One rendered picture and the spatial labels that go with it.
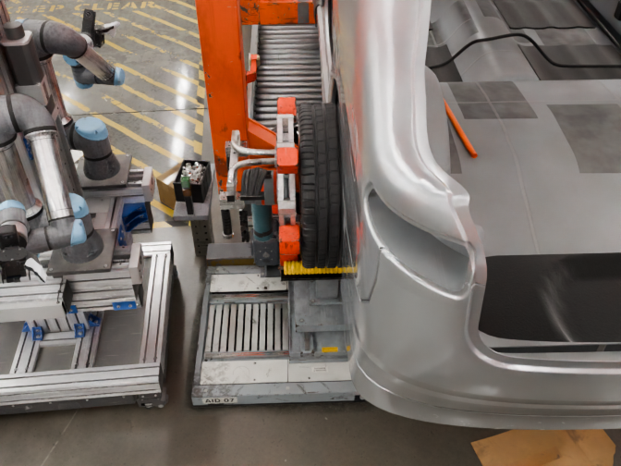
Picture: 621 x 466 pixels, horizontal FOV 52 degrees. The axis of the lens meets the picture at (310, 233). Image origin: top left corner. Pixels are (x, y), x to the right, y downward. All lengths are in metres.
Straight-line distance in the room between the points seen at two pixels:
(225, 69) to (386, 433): 1.66
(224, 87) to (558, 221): 1.43
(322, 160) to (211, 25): 0.75
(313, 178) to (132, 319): 1.19
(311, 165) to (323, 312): 0.88
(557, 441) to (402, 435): 0.64
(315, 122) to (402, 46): 0.80
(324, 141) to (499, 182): 0.66
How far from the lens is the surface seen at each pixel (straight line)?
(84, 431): 2.98
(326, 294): 2.94
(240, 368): 2.92
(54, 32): 2.54
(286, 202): 2.29
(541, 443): 2.94
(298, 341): 2.91
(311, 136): 2.30
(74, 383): 2.84
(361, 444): 2.80
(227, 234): 2.49
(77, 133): 2.74
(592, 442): 3.01
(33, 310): 2.48
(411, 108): 1.48
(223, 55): 2.70
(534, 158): 2.55
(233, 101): 2.79
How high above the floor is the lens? 2.42
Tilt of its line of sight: 42 degrees down
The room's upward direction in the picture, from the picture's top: straight up
